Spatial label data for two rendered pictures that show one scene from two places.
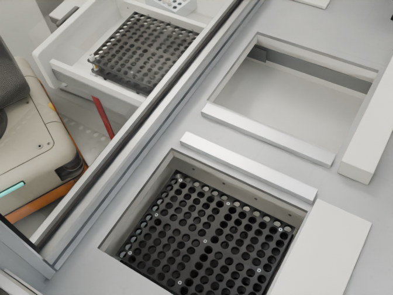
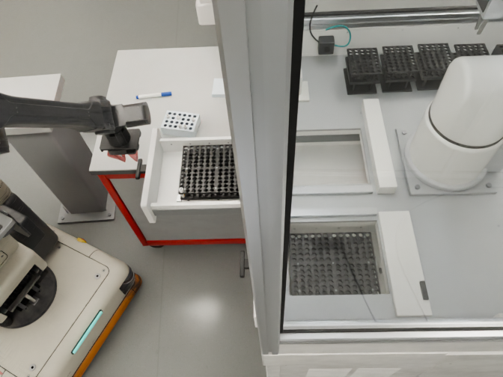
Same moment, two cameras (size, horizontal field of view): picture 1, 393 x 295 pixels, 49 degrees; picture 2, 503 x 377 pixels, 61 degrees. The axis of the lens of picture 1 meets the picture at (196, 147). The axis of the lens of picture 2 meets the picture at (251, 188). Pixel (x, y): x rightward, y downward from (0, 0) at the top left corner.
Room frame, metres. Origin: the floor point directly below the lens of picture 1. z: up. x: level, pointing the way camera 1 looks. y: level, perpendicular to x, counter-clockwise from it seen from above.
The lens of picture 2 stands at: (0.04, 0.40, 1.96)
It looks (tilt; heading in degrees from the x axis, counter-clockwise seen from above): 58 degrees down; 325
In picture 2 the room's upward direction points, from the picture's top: 5 degrees counter-clockwise
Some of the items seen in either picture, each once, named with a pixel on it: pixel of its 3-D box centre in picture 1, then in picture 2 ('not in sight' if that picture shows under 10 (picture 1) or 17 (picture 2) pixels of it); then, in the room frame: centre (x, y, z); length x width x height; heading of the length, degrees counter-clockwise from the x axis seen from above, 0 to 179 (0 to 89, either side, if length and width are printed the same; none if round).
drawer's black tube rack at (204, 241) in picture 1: (206, 248); not in sight; (0.25, 0.01, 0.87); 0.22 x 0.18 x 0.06; 51
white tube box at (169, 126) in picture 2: not in sight; (180, 123); (1.02, 0.00, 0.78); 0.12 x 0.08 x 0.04; 40
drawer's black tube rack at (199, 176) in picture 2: not in sight; (218, 173); (0.70, 0.06, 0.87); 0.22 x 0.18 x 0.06; 51
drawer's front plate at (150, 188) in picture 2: not in sight; (153, 174); (0.83, 0.21, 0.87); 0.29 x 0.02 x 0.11; 141
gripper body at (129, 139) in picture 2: not in sight; (117, 134); (0.83, 0.26, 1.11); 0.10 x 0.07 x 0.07; 51
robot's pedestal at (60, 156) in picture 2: not in sight; (61, 157); (1.56, 0.41, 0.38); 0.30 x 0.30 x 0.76; 54
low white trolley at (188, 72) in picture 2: not in sight; (194, 158); (1.13, -0.06, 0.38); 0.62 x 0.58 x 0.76; 141
